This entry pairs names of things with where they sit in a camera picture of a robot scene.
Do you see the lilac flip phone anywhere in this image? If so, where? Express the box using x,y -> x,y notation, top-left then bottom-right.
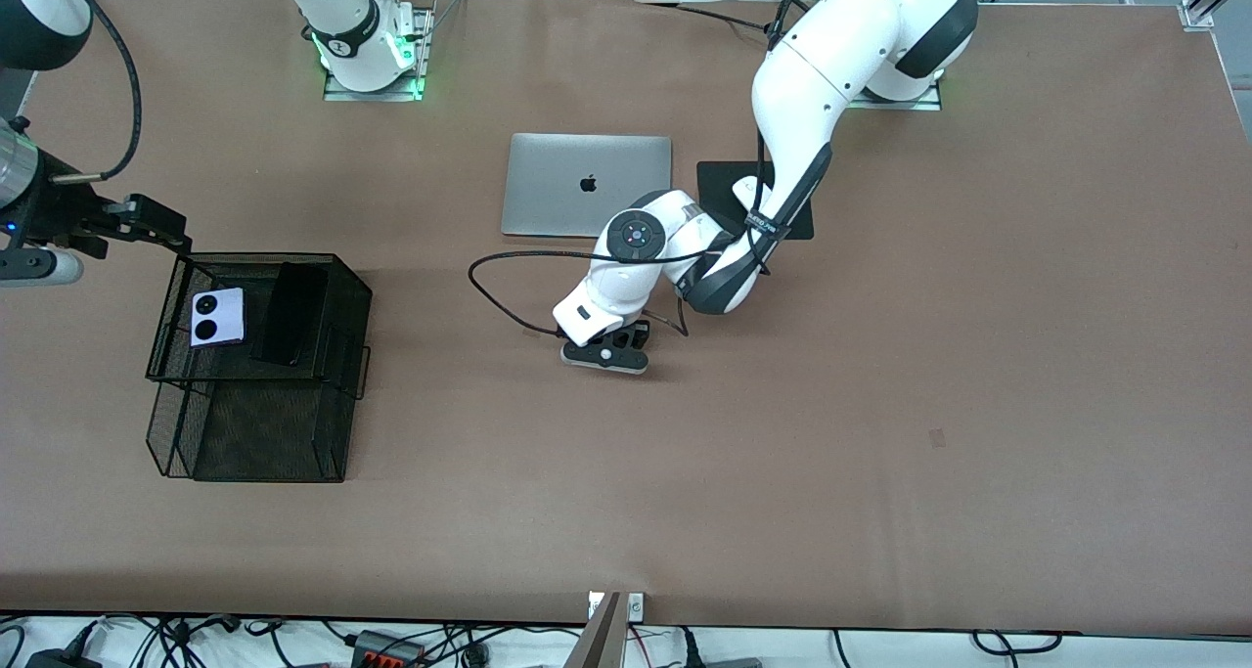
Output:
189,287 -> 246,349

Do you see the long black phone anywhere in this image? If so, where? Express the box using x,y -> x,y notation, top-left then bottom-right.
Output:
249,260 -> 331,368

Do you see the silver closed laptop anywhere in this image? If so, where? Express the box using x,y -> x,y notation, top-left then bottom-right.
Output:
501,133 -> 674,242

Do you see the black mouse pad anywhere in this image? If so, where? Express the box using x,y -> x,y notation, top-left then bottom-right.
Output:
696,160 -> 815,242

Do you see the black mesh desk tray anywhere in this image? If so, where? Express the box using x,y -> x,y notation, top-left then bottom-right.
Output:
145,251 -> 374,484

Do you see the black plug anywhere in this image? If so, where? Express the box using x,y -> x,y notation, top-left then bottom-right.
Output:
675,627 -> 764,668

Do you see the black orange power strip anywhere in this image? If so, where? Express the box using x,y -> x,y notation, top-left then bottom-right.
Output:
350,629 -> 426,668

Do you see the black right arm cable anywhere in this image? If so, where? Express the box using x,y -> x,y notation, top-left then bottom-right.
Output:
49,0 -> 144,186

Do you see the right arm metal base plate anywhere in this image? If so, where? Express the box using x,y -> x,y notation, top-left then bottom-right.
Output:
323,3 -> 433,103

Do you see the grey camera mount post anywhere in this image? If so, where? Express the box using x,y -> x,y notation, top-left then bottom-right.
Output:
565,592 -> 624,668

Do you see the thin black table cable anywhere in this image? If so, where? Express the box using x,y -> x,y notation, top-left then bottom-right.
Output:
634,0 -> 783,35

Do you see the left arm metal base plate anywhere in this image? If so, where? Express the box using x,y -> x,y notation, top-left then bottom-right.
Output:
847,69 -> 943,111

